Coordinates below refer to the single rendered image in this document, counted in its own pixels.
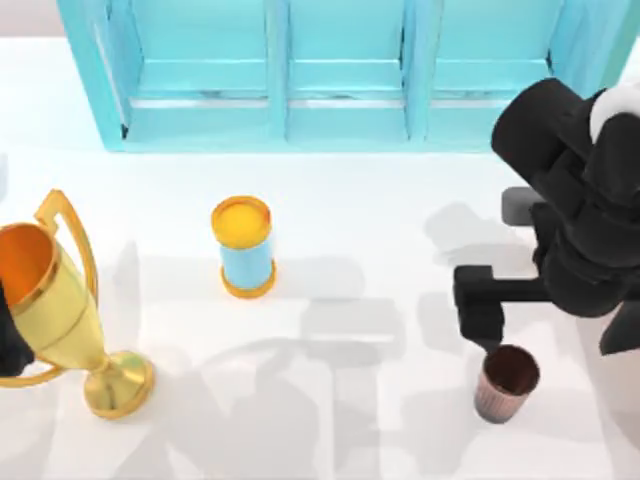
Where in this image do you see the pale grey rounded box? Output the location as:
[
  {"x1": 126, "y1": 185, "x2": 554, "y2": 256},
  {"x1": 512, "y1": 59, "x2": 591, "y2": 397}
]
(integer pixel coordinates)
[{"x1": 501, "y1": 186, "x2": 535, "y2": 227}]

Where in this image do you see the brown ribbed cup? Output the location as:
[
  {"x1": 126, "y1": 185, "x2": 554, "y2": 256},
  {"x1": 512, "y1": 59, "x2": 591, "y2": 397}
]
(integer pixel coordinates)
[{"x1": 474, "y1": 344, "x2": 542, "y2": 425}]

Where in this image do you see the blue and yellow can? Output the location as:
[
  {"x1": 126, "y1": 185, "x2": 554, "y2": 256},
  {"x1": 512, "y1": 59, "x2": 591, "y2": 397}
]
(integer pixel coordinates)
[{"x1": 210, "y1": 195, "x2": 278, "y2": 300}]

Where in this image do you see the light blue rack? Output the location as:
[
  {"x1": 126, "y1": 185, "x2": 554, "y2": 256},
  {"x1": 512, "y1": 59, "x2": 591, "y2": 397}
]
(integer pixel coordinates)
[{"x1": 55, "y1": 0, "x2": 632, "y2": 154}]

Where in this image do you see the gold trophy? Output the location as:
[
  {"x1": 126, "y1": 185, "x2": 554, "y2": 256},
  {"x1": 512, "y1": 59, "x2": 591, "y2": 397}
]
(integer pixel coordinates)
[{"x1": 0, "y1": 188, "x2": 155, "y2": 421}]

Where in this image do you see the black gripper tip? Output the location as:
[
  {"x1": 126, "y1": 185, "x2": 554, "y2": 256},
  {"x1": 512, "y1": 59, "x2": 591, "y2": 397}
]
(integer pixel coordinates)
[{"x1": 0, "y1": 279, "x2": 37, "y2": 377}]

